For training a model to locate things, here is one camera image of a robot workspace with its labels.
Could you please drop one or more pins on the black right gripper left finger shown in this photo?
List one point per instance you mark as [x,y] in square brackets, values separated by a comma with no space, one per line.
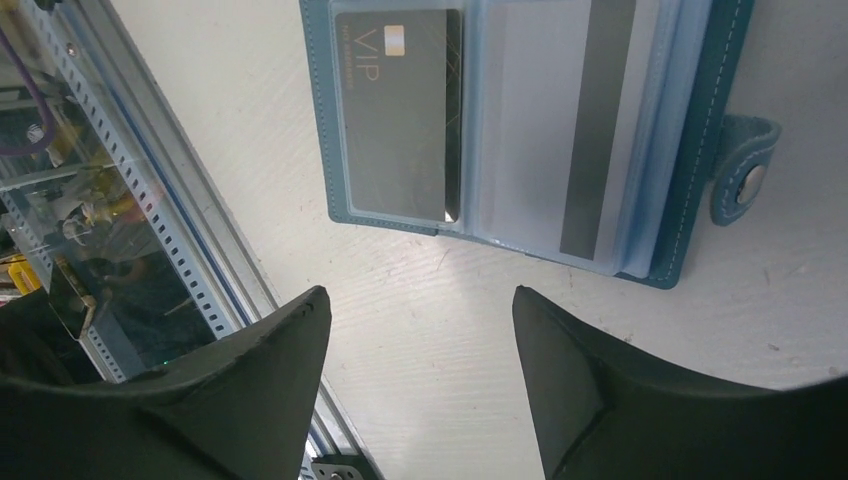
[237,408]

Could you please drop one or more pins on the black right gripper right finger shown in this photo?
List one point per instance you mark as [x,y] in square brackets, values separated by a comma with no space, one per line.
[604,409]

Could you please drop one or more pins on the teal leather card holder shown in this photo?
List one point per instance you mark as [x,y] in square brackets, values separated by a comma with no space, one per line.
[687,151]

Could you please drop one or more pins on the silver credit card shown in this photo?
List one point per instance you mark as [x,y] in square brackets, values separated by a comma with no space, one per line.
[401,101]

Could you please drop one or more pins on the aluminium front frame rail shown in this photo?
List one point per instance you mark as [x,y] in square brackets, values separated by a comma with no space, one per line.
[146,112]

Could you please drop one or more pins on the white slotted cable duct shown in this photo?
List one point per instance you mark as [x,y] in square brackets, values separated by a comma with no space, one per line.
[137,165]

